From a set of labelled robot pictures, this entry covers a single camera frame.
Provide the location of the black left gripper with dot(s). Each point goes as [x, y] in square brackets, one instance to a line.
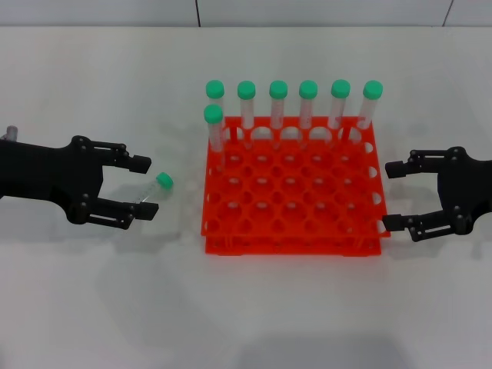
[42, 173]

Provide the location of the clear graduated tube green cap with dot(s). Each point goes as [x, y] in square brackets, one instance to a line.
[246, 89]
[340, 88]
[308, 89]
[213, 114]
[164, 180]
[215, 88]
[278, 89]
[373, 89]

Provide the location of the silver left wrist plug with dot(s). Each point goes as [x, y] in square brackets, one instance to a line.
[11, 132]

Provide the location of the red plastic test tube rack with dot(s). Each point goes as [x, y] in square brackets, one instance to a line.
[292, 192]

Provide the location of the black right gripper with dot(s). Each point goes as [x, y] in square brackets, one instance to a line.
[467, 188]

